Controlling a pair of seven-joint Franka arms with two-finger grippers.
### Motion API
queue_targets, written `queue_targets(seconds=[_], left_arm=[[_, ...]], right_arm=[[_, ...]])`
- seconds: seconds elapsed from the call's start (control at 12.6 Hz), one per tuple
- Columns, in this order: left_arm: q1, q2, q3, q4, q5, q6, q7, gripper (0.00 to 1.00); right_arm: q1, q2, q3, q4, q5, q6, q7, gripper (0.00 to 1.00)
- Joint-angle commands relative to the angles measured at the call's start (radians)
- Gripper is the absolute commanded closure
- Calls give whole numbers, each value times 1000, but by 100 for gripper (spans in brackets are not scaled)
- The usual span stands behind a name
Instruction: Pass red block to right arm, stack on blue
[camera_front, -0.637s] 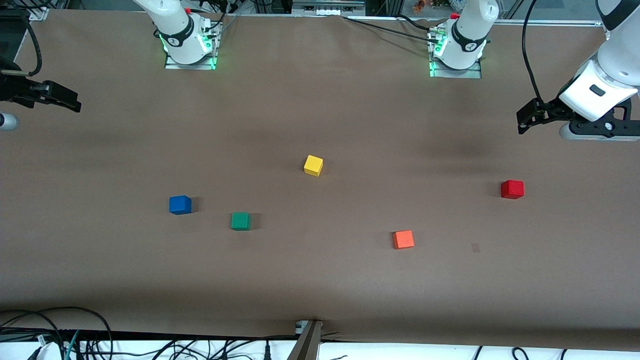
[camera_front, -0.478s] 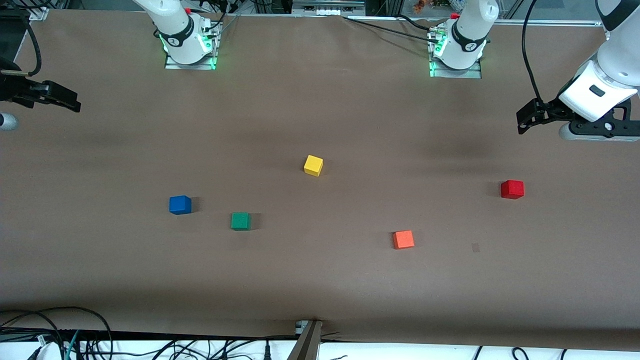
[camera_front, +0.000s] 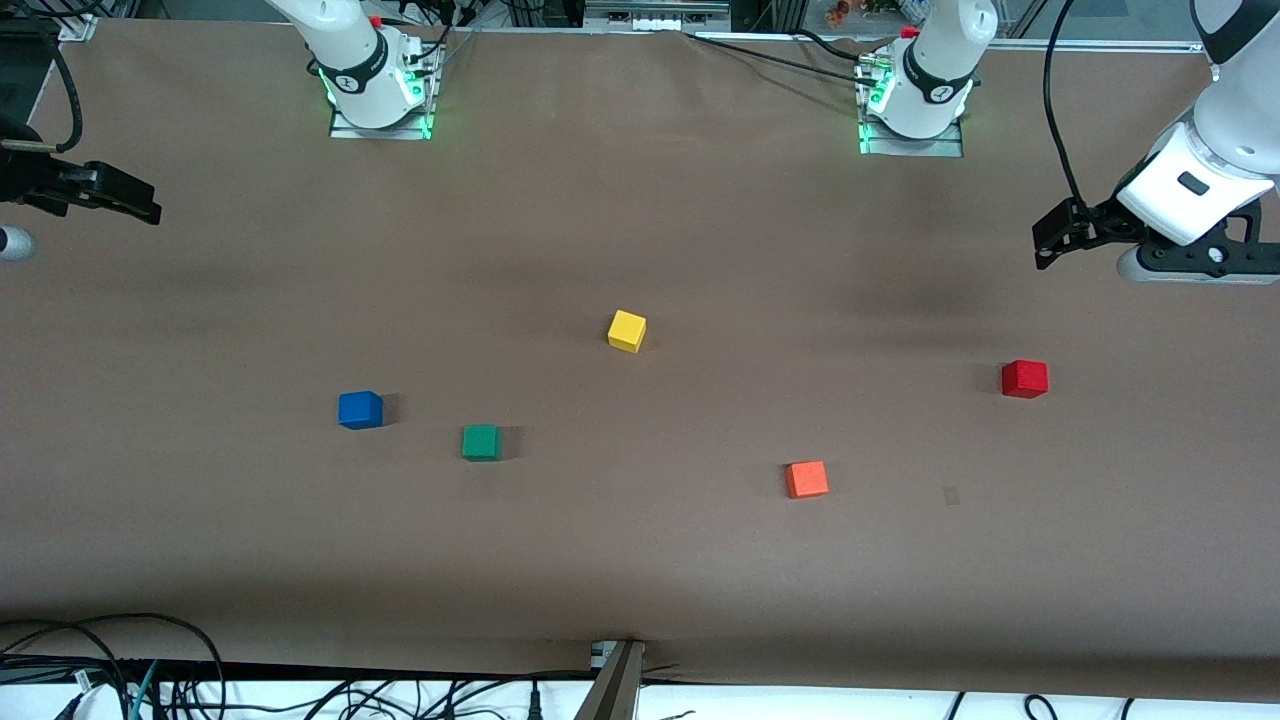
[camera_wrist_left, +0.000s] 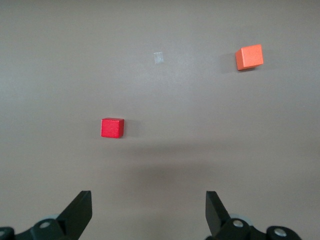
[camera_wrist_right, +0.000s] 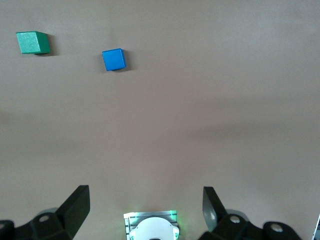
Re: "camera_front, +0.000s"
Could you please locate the red wooden block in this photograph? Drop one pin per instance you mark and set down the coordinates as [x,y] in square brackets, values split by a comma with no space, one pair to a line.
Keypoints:
[1025,380]

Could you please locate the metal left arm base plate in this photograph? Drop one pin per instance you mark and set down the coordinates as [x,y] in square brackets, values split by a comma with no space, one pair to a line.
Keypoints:
[920,148]

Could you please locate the blue wooden block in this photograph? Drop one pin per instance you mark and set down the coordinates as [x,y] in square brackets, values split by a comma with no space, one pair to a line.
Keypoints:
[360,411]

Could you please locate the silver power strip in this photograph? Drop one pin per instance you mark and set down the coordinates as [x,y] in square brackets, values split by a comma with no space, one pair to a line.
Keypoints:
[655,17]

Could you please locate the yellow wooden block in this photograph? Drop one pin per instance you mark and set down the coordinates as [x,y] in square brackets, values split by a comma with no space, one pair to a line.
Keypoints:
[626,331]

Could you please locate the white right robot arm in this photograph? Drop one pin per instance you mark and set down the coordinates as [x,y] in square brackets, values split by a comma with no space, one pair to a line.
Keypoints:
[350,45]

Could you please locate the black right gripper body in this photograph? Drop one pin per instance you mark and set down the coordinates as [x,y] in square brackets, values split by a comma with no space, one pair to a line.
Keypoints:
[22,178]

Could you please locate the green wooden block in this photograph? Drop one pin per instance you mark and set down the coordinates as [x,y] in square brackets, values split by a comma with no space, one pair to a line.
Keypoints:
[480,443]

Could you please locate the grey metal camera stand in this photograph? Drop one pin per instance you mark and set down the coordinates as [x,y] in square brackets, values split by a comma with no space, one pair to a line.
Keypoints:
[615,690]

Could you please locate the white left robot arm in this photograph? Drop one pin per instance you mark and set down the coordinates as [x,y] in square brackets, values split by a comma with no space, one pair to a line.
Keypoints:
[1240,100]

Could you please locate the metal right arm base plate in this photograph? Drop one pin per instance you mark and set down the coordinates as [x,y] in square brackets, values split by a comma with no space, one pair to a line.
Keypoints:
[380,132]

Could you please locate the orange wooden block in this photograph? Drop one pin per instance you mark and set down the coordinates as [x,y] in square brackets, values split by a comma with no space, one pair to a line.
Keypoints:
[806,480]

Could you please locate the brown table cover sheet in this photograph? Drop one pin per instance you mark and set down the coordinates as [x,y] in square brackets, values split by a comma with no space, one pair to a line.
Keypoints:
[640,200]

